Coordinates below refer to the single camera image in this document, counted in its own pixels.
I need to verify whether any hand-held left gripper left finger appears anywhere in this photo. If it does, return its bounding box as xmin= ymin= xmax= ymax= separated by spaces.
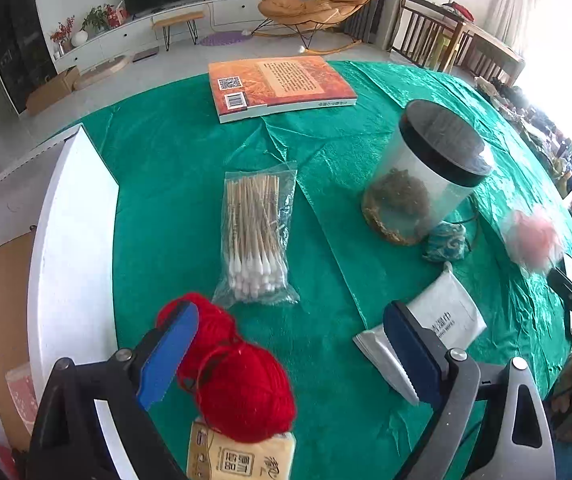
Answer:
xmin=26 ymin=302 xmax=201 ymax=480

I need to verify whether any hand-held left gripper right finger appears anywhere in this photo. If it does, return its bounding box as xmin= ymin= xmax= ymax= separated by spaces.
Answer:
xmin=383 ymin=301 xmax=557 ymax=480

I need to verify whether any red yarn ball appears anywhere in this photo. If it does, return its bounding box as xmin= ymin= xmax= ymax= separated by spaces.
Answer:
xmin=156 ymin=292 xmax=239 ymax=376
xmin=178 ymin=340 xmax=297 ymax=444

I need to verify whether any pink mesh bath pouf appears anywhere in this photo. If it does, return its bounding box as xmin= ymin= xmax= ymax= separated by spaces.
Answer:
xmin=502 ymin=208 xmax=564 ymax=276

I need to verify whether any white cardboard box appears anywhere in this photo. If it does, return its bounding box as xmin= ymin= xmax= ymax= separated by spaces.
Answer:
xmin=0 ymin=125 xmax=120 ymax=480

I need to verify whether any white serrated packet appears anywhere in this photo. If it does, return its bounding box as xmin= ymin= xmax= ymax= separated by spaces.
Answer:
xmin=353 ymin=325 xmax=419 ymax=406

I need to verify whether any white wet wipes pack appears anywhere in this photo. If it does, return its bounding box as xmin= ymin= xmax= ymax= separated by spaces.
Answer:
xmin=406 ymin=262 xmax=488 ymax=351

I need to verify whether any blue green patterned pouch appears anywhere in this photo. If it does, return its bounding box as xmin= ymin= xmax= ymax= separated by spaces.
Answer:
xmin=422 ymin=221 xmax=468 ymax=263

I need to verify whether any yellow tissue pack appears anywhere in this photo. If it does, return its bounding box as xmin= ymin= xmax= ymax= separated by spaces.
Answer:
xmin=186 ymin=420 xmax=297 ymax=480

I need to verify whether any pink flowered pack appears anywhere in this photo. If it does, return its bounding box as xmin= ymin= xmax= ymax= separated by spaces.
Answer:
xmin=4 ymin=362 xmax=41 ymax=436

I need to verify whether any bag of cotton swabs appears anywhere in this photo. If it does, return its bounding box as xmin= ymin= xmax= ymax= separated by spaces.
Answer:
xmin=212 ymin=161 xmax=301 ymax=306

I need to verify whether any cluster of bottles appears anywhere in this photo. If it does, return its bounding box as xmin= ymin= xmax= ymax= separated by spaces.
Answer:
xmin=476 ymin=75 xmax=572 ymax=196

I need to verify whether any clear jar with black lid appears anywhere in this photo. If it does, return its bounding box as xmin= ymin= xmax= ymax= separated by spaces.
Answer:
xmin=361 ymin=100 xmax=494 ymax=247

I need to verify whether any red foil packet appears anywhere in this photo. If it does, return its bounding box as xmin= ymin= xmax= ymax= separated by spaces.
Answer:
xmin=0 ymin=441 xmax=19 ymax=480

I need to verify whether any green satin tablecloth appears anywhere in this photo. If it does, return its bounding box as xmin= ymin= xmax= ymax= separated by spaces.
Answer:
xmin=73 ymin=60 xmax=572 ymax=480

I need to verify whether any brown cardboard box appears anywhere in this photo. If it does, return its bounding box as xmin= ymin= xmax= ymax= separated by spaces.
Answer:
xmin=26 ymin=66 xmax=81 ymax=117

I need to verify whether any round wooden tray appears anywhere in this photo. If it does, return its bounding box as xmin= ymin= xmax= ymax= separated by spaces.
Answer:
xmin=76 ymin=54 xmax=129 ymax=88

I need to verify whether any orange paperback book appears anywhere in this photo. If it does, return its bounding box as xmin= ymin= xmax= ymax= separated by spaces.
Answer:
xmin=208 ymin=56 xmax=357 ymax=124

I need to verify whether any white curtain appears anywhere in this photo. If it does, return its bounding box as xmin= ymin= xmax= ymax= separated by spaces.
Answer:
xmin=486 ymin=0 xmax=542 ymax=56

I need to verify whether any dark wooden chair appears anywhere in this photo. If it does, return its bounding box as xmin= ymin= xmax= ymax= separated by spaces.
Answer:
xmin=391 ymin=0 xmax=469 ymax=73

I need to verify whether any white television cabinet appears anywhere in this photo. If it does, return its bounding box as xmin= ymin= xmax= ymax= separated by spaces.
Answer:
xmin=53 ymin=0 xmax=277 ymax=76

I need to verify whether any purple floor mat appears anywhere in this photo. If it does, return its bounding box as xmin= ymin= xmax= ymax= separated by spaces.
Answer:
xmin=200 ymin=31 xmax=251 ymax=47

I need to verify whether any red flower bouquet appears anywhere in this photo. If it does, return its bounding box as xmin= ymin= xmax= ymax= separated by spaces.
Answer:
xmin=50 ymin=16 xmax=76 ymax=58

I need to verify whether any wooden bench with metal legs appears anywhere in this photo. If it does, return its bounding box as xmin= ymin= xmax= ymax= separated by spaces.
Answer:
xmin=152 ymin=10 xmax=207 ymax=52

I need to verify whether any green plant with red wrap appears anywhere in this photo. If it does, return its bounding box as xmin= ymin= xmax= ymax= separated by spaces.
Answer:
xmin=82 ymin=4 xmax=129 ymax=33

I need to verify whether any grey curtain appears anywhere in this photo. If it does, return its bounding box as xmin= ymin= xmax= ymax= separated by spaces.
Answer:
xmin=352 ymin=0 xmax=407 ymax=51

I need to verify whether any orange lounge chair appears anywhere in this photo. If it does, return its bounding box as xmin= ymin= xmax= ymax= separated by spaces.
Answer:
xmin=252 ymin=0 xmax=377 ymax=56

